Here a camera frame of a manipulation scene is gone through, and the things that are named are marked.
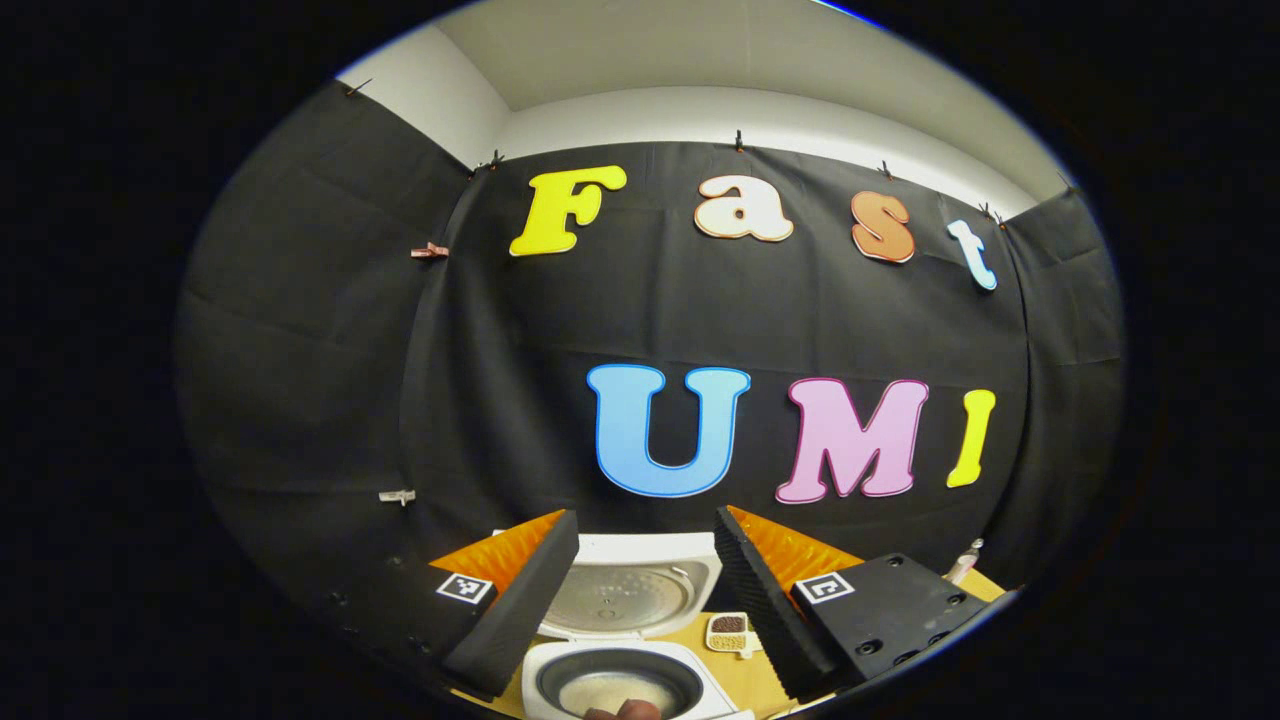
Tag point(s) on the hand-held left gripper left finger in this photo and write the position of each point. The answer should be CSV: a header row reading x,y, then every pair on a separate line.
x,y
520,610

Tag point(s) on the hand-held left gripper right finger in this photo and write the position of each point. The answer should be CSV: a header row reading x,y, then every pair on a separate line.
x,y
765,610

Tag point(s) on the white rice cooker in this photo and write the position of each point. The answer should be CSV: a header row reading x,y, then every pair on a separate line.
x,y
640,546

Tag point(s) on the white divided bean dish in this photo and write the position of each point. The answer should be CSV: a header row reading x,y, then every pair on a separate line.
x,y
728,640

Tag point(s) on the white cloth tag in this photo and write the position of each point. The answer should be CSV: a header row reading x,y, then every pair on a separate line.
x,y
397,496

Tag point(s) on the small clear bottle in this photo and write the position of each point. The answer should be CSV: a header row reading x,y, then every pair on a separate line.
x,y
965,562

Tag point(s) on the black backdrop cloth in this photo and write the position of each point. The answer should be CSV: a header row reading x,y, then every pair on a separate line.
x,y
300,350

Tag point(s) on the copper cloth clip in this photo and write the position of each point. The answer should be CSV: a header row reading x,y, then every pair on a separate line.
x,y
430,251

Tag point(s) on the row of black cloth clips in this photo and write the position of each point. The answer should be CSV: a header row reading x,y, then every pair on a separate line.
x,y
738,140

